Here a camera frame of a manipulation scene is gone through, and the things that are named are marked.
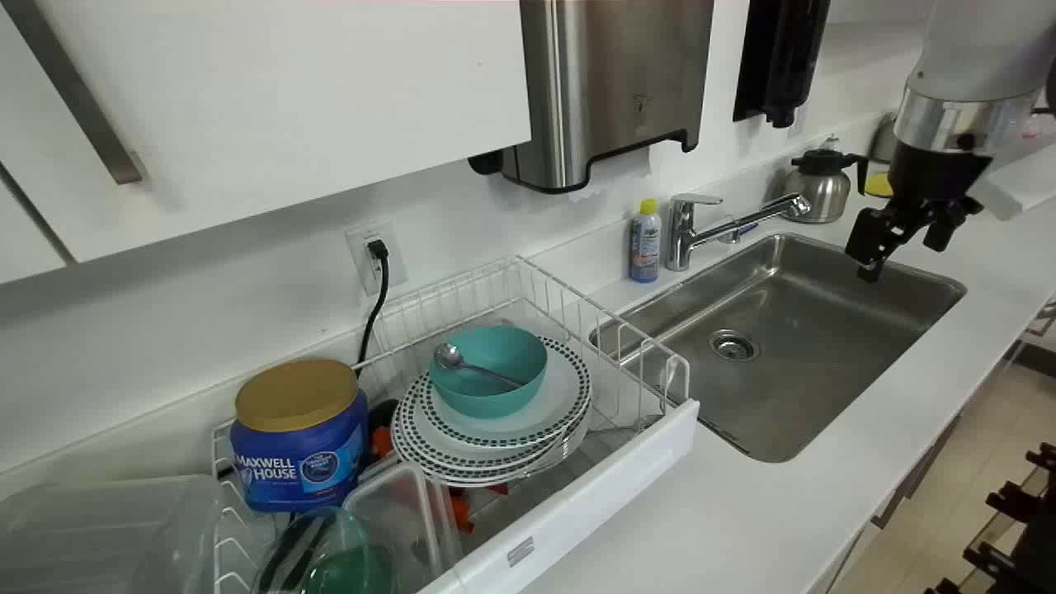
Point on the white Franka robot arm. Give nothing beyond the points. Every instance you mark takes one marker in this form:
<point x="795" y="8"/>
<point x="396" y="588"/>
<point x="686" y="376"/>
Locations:
<point x="977" y="52"/>

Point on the metal spoon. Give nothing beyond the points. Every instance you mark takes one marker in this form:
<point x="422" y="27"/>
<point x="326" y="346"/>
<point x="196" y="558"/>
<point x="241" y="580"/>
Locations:
<point x="450" y="354"/>

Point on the blue coffee can tan lid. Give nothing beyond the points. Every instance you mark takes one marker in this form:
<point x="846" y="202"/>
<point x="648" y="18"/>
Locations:
<point x="299" y="449"/>

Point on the black wall dispenser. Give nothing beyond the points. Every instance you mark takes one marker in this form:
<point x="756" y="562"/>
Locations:
<point x="781" y="52"/>

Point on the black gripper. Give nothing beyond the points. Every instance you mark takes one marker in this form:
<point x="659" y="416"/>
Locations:
<point x="927" y="171"/>

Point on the stainless kettle with black lid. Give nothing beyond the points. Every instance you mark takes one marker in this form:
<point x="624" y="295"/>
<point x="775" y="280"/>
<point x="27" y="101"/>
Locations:
<point x="824" y="189"/>

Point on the chrome sink faucet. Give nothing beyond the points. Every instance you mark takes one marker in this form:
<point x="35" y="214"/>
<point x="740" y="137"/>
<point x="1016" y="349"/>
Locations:
<point x="684" y="226"/>

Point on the blue bottle with yellow cap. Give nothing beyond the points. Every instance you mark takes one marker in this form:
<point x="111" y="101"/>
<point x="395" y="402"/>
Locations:
<point x="646" y="248"/>

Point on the round sink drain strainer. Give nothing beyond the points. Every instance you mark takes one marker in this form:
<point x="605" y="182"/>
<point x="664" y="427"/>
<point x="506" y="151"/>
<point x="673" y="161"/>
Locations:
<point x="733" y="345"/>

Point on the yellow sponge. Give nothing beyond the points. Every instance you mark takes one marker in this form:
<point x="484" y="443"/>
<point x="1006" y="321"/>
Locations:
<point x="880" y="187"/>

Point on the stainless steel sink basin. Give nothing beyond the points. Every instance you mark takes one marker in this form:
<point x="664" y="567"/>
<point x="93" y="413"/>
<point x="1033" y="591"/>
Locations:
<point x="814" y="365"/>

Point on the teal bowl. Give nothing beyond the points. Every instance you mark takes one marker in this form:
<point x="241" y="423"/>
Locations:
<point x="498" y="391"/>

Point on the clear glass container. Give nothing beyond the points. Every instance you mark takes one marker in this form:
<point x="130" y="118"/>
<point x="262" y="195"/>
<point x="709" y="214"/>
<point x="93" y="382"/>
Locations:
<point x="415" y="514"/>

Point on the white wall power outlet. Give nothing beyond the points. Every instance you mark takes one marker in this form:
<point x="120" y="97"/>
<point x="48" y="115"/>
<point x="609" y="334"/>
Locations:
<point x="360" y="248"/>

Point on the dotted rim white plate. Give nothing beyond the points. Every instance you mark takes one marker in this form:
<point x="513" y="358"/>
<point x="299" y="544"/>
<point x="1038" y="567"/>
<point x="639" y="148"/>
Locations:
<point x="440" y="455"/>

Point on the clear plastic storage container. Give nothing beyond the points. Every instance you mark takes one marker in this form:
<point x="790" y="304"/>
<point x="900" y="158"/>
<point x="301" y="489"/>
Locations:
<point x="99" y="537"/>

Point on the black metal cart frame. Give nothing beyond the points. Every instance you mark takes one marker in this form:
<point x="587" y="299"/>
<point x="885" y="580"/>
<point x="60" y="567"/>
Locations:
<point x="1016" y="514"/>

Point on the plain white dinner plate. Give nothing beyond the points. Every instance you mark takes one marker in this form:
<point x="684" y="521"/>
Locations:
<point x="555" y="401"/>

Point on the white wall cabinet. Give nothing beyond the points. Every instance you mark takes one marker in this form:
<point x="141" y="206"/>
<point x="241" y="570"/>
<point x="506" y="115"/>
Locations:
<point x="276" y="101"/>

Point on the green glass bowl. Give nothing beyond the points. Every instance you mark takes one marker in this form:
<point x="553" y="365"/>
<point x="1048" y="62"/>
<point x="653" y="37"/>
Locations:
<point x="346" y="565"/>

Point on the stainless paper towel dispenser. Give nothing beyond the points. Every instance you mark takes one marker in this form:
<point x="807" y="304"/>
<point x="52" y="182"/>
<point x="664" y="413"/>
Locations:
<point x="615" y="75"/>

